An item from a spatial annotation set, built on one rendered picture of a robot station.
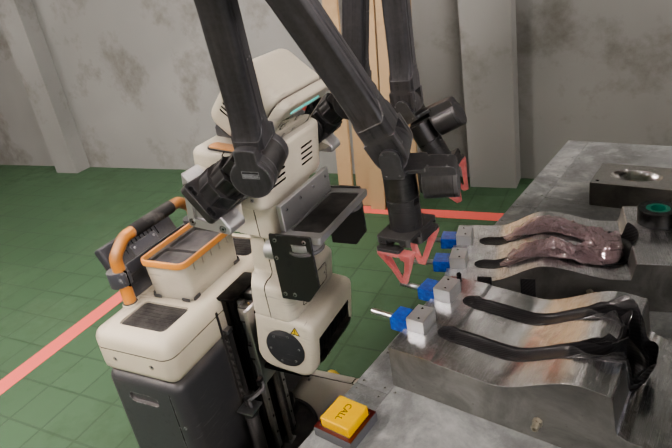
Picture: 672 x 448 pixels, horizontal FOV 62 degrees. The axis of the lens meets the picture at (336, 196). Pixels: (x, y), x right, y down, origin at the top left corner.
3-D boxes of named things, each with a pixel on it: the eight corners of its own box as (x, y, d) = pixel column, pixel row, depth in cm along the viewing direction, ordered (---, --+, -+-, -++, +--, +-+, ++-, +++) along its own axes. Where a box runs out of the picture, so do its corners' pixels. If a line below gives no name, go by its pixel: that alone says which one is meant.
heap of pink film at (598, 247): (498, 271, 124) (496, 240, 121) (503, 233, 139) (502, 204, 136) (629, 276, 115) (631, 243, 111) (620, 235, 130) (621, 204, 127)
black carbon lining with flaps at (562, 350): (433, 345, 103) (429, 303, 99) (470, 299, 114) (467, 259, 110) (646, 411, 82) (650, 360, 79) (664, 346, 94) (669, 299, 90)
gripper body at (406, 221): (437, 223, 100) (433, 186, 97) (409, 251, 93) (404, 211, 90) (406, 219, 104) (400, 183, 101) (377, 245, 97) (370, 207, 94)
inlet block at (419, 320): (367, 328, 112) (363, 306, 110) (380, 314, 115) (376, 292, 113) (425, 346, 104) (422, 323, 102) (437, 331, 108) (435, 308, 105)
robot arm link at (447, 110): (403, 95, 133) (391, 106, 126) (444, 71, 126) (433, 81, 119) (429, 138, 134) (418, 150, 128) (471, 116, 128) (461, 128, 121)
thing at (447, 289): (395, 299, 119) (392, 277, 117) (407, 287, 123) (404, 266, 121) (451, 314, 112) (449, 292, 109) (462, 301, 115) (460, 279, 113)
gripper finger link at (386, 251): (434, 272, 101) (428, 226, 97) (414, 293, 96) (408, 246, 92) (401, 266, 105) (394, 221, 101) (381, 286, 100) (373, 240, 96)
